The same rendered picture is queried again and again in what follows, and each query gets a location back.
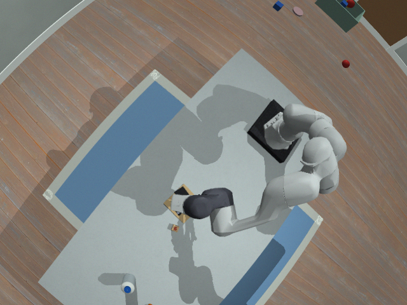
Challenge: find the tan flat mat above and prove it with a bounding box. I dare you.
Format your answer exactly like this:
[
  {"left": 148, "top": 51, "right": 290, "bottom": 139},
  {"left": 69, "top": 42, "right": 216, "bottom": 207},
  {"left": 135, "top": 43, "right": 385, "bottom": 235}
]
[{"left": 164, "top": 184, "right": 194, "bottom": 223}]

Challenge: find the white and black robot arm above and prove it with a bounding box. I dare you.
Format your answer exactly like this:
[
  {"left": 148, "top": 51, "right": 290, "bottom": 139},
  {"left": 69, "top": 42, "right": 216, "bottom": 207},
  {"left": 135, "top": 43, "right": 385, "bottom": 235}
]
[{"left": 170, "top": 104, "right": 347, "bottom": 236}]

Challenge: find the beige toy block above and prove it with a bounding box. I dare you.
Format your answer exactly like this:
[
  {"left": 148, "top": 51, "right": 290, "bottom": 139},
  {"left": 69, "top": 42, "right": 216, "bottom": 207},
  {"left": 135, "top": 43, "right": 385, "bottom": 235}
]
[{"left": 171, "top": 224, "right": 179, "bottom": 232}]

